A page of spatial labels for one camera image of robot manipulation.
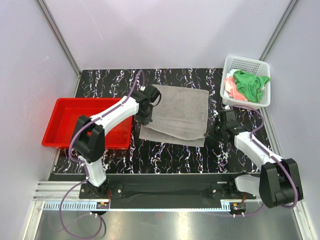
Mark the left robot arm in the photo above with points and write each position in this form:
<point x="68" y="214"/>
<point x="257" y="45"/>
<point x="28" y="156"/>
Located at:
<point x="88" y="139"/>

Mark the grey towel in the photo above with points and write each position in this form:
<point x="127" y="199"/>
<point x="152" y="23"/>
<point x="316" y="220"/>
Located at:
<point x="180" y="118"/>

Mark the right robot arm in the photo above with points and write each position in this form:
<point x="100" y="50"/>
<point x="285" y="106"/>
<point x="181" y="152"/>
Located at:
<point x="279" y="183"/>

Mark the right aluminium frame post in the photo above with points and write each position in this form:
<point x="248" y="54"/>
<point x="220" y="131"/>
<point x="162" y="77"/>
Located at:
<point x="279" y="28"/>

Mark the white plastic basket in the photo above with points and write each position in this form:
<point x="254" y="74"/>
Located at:
<point x="252" y="66"/>

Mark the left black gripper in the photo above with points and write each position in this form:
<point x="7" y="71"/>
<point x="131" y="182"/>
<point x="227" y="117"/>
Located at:
<point x="144" y="121"/>

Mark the left aluminium frame post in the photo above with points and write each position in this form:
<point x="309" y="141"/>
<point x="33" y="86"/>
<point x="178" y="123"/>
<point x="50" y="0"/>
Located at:
<point x="58" y="35"/>

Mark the aluminium frame post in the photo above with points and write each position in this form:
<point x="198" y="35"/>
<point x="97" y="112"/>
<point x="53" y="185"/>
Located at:
<point x="279" y="28"/>
<point x="58" y="35"/>

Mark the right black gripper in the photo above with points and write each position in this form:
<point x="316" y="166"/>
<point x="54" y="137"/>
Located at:
<point x="211" y="134"/>

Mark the white towel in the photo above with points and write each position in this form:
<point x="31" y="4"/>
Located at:
<point x="231" y="73"/>

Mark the green towel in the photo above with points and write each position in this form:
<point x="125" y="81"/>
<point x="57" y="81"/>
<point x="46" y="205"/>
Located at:
<point x="250" y="85"/>

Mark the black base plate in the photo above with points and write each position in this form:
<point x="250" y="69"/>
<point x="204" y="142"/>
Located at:
<point x="164" y="192"/>

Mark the pink towel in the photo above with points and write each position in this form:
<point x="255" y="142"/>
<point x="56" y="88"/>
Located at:
<point x="230" y="89"/>

